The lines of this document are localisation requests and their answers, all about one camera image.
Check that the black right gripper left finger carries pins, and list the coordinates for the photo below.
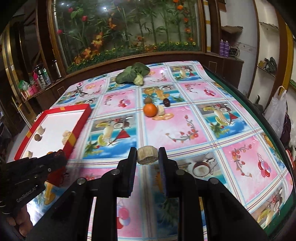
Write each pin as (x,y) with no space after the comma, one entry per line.
(127,168)

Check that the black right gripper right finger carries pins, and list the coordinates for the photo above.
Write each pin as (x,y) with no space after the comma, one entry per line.
(169,177)

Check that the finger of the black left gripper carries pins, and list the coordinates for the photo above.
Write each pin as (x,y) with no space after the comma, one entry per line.
(53,161)

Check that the brown kiwi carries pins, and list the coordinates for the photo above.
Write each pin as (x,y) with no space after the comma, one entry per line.
(37,137)
(148,100)

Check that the cream cylinder cake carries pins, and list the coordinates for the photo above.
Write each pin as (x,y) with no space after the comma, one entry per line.
(40,130)

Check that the left hand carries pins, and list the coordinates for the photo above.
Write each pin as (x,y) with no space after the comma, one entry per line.
(22,219)

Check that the red white tray box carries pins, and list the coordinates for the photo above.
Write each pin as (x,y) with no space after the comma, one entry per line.
(55,121)

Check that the beige block beside orange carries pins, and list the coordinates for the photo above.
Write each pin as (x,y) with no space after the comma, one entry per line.
(161,110)

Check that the large orange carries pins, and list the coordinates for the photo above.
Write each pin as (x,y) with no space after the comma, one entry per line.
(150,110)

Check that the dark plum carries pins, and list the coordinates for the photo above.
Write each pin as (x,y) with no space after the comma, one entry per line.
(166,102)

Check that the bottles on left shelf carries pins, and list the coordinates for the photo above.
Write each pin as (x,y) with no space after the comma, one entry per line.
(39,80)

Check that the green leafy vegetable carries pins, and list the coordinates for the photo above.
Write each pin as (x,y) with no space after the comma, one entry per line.
(133,74)

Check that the white plastic bag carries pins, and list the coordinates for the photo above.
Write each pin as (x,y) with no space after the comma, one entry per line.
(275,111)

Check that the flower painting glass panel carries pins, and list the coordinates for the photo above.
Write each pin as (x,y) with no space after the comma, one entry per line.
(86,33)

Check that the purple bottle pair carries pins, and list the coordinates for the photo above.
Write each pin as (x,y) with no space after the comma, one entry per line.
(224,48)

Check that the shoes on shelf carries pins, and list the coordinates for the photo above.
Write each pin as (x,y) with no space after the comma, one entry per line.
(269,65)

